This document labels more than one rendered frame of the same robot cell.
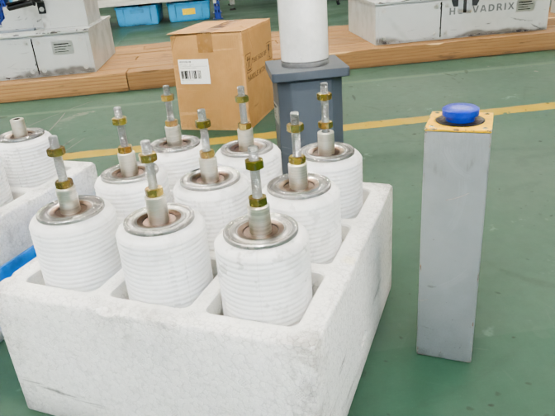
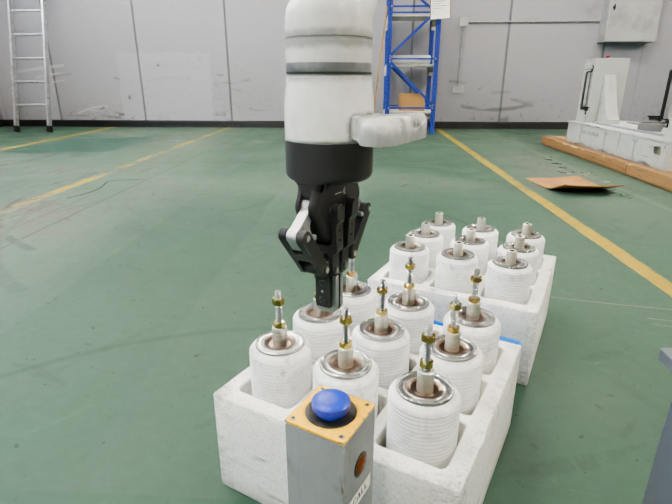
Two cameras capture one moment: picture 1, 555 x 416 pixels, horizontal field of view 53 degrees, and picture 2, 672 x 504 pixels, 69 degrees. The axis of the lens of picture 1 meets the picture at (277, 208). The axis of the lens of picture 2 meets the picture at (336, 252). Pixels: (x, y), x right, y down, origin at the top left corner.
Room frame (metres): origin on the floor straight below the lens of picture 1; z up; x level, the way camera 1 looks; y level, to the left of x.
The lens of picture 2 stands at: (0.67, -0.63, 0.64)
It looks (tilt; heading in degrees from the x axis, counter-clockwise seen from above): 20 degrees down; 97
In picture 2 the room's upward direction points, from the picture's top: straight up
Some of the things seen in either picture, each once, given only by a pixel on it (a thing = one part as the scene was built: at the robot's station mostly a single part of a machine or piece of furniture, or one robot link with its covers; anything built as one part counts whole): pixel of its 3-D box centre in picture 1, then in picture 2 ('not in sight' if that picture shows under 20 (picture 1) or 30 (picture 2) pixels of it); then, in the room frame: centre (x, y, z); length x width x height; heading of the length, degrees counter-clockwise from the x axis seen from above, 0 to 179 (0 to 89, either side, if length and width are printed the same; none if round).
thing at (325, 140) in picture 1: (325, 143); (425, 380); (0.72, -0.07, 0.26); 0.02 x 0.02 x 0.03
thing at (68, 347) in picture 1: (224, 287); (378, 411); (0.65, 0.08, 0.09); 0.39 x 0.39 x 0.18; 67
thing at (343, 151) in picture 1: (326, 152); (424, 388); (0.72, -0.07, 0.25); 0.08 x 0.08 x 0.01
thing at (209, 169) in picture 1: (209, 169); (381, 322); (0.65, 0.08, 0.26); 0.02 x 0.02 x 0.03
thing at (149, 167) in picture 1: (151, 175); not in sight; (0.54, 0.13, 0.30); 0.01 x 0.01 x 0.08
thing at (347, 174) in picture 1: (329, 213); (420, 444); (0.72, -0.07, 0.16); 0.10 x 0.10 x 0.18
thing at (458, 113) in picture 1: (460, 115); (331, 406); (0.61, -0.21, 0.32); 0.04 x 0.04 x 0.02
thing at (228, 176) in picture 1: (210, 178); (381, 329); (0.65, 0.08, 0.25); 0.08 x 0.08 x 0.01
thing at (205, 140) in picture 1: (205, 139); (382, 301); (0.65, 0.08, 0.30); 0.01 x 0.01 x 0.08
